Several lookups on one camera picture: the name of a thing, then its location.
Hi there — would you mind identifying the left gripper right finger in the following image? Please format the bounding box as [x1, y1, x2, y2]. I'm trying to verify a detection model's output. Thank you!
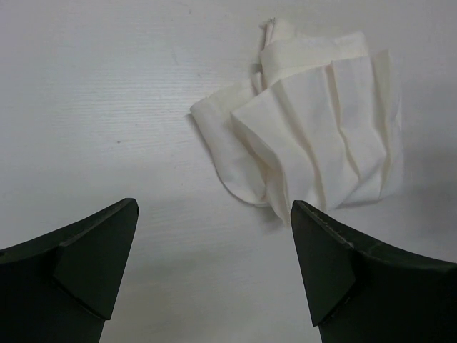
[291, 201, 456, 342]

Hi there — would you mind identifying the white pleated skirt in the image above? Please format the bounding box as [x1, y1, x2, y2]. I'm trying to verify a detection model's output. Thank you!
[190, 18, 403, 223]

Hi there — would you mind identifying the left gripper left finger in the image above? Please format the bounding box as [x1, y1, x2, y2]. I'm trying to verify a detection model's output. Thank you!
[1, 198, 139, 342]

